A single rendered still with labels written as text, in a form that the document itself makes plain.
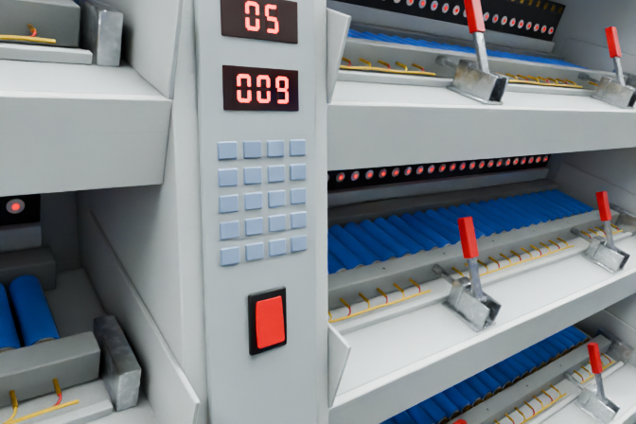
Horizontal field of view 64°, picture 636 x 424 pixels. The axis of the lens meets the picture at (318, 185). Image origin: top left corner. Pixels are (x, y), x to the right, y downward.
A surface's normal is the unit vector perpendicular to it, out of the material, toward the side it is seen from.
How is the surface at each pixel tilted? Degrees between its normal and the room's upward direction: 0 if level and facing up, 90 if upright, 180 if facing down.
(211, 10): 90
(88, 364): 112
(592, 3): 90
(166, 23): 90
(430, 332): 22
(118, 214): 90
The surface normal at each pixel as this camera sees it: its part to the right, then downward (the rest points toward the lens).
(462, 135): 0.58, 0.45
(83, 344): 0.22, -0.89
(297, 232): 0.62, 0.09
